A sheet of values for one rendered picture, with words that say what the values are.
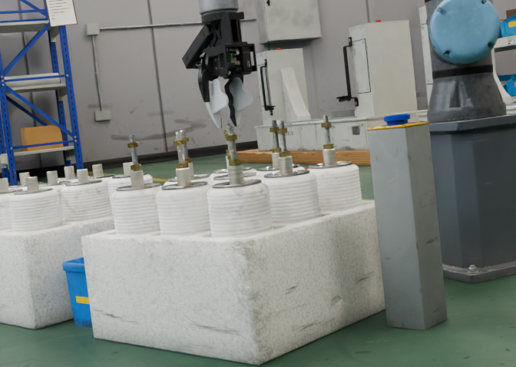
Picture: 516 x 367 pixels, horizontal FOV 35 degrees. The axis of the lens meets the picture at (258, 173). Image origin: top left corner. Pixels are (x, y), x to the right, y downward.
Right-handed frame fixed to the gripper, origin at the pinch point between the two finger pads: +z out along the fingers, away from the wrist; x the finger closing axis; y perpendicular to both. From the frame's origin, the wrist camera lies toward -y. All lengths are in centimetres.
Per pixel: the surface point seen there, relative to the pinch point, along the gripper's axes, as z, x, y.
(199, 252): 18.8, -27.5, 27.3
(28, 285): 26.4, -35.6, -18.6
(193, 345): 33.2, -28.1, 23.5
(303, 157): 31, 257, -270
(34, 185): 8.4, -29.0, -25.8
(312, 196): 13.3, -6.8, 30.5
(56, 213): 14.4, -26.5, -22.9
